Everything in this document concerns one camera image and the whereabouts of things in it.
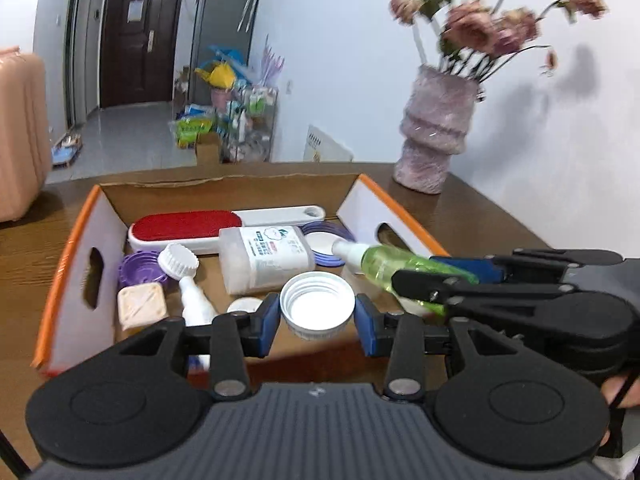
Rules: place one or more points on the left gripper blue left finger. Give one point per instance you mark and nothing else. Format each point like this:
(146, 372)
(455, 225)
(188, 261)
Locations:
(268, 317)

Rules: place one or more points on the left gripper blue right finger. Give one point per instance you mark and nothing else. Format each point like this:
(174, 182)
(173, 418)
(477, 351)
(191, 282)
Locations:
(367, 319)

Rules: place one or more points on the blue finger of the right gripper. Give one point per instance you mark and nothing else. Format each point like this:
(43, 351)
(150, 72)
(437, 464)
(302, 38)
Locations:
(484, 269)

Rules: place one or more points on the small white round lid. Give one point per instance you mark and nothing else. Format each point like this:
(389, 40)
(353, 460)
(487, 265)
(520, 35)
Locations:
(244, 305)

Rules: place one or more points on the white ribbed cap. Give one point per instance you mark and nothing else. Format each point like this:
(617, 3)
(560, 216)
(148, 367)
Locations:
(317, 305)

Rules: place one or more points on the large white plastic bottle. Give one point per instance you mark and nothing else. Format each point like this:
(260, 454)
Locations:
(257, 258)

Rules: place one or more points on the green spray bottle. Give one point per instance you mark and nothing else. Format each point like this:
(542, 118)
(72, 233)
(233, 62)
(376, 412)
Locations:
(379, 263)

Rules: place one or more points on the blue round lid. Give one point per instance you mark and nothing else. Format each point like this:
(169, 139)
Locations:
(320, 237)

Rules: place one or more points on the beige square soap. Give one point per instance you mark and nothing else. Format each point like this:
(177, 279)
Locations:
(141, 305)

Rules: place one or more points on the person's hand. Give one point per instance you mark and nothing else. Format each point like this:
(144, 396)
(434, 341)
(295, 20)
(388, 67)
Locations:
(612, 386)

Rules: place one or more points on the red cardboard box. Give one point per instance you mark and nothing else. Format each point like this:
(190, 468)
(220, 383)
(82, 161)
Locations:
(80, 316)

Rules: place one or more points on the red white lint brush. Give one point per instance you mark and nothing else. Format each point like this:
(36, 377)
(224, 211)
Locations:
(199, 230)

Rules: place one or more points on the purple ribbed lid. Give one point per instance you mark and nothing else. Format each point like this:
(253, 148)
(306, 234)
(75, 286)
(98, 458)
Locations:
(141, 268)

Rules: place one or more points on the pink textured vase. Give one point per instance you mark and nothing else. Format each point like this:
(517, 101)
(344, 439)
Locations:
(437, 118)

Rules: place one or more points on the dried pink roses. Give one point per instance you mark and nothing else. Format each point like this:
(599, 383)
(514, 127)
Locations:
(475, 38)

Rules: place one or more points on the pink suitcase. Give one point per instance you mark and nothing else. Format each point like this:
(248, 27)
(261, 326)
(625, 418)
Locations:
(25, 147)

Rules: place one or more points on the grey refrigerator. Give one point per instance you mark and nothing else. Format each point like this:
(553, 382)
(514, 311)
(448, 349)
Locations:
(216, 25)

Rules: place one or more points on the dark brown door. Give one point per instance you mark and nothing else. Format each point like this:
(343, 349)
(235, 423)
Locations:
(137, 55)

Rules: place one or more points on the wire storage rack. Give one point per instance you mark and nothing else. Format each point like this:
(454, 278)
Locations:
(237, 127)

